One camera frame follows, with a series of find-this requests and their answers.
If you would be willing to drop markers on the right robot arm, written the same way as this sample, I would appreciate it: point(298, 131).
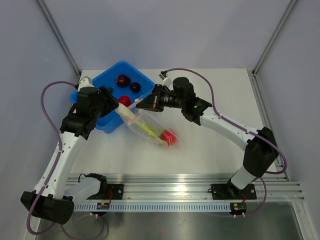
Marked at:
point(258, 144)

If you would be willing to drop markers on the clear pink-dotted zip bag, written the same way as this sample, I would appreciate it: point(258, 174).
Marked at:
point(155, 130)

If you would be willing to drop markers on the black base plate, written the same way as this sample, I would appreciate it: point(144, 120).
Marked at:
point(113, 191)
point(220, 191)

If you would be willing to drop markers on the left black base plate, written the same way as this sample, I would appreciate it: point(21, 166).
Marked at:
point(113, 191)

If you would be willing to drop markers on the white green leek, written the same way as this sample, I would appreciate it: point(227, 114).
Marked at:
point(135, 120)

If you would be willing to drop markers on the red apple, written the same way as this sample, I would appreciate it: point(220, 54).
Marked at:
point(169, 137)

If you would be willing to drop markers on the left aluminium frame post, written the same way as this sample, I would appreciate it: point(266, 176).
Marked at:
point(58, 35)

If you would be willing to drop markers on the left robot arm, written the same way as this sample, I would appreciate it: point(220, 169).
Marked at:
point(49, 200)

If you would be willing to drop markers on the white slotted cable duct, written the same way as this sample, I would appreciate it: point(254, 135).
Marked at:
point(193, 207)

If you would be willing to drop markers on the red pomegranate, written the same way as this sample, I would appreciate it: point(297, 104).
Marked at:
point(125, 100)

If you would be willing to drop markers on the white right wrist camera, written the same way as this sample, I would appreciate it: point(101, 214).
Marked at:
point(163, 75)

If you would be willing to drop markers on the right aluminium frame post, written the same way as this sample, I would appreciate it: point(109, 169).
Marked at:
point(274, 36)

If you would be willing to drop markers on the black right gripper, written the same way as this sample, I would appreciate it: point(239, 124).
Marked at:
point(153, 102)

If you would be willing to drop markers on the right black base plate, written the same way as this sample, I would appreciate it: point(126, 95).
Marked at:
point(220, 191)

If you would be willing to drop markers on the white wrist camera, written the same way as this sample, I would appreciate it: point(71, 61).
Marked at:
point(163, 75)
point(84, 83)

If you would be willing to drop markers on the aluminium frame post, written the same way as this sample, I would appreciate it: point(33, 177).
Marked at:
point(274, 36)
point(58, 35)

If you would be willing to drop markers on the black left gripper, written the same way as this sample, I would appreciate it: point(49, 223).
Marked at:
point(110, 103)

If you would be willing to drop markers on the dark red onion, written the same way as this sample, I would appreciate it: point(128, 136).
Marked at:
point(123, 81)

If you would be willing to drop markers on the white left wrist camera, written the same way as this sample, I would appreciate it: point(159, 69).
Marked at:
point(84, 83)

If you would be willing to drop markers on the dark purple plum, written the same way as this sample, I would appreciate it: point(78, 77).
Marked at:
point(135, 87)

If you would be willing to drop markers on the right side aluminium rail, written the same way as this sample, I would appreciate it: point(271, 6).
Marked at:
point(281, 163)

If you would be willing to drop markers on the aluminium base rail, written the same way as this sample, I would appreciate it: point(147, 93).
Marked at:
point(194, 187)

